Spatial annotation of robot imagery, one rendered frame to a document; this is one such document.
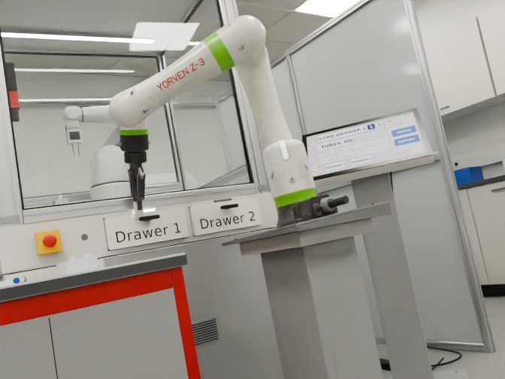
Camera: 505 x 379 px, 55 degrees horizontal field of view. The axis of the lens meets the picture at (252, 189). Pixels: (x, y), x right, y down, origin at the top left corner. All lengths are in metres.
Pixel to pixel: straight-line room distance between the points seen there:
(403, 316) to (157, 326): 1.25
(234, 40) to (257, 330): 1.07
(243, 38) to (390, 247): 1.09
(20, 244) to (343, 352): 1.03
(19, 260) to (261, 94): 0.93
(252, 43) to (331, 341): 0.87
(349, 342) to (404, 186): 1.62
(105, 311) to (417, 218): 2.07
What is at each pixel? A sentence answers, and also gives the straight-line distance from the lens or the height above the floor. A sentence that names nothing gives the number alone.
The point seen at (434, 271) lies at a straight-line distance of 2.85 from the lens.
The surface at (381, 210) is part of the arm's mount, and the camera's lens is 1.39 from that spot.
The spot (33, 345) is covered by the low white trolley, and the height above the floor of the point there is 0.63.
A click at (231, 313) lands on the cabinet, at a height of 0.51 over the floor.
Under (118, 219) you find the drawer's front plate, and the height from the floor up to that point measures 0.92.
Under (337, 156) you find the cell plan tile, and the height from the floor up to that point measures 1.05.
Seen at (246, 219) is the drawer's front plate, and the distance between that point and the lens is 1.90.
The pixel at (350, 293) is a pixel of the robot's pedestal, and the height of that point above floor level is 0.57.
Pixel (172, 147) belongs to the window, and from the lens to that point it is 1.87.
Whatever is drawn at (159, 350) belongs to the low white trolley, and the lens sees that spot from 1.16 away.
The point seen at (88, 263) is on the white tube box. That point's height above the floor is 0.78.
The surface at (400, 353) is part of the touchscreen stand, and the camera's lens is 2.18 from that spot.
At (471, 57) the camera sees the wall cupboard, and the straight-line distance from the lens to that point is 4.56.
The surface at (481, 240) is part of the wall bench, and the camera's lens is 4.15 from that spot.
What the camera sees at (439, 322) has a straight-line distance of 2.92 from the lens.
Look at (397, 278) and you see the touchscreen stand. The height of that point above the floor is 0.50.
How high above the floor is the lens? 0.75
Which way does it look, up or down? 6 degrees up
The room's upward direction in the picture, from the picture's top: 11 degrees counter-clockwise
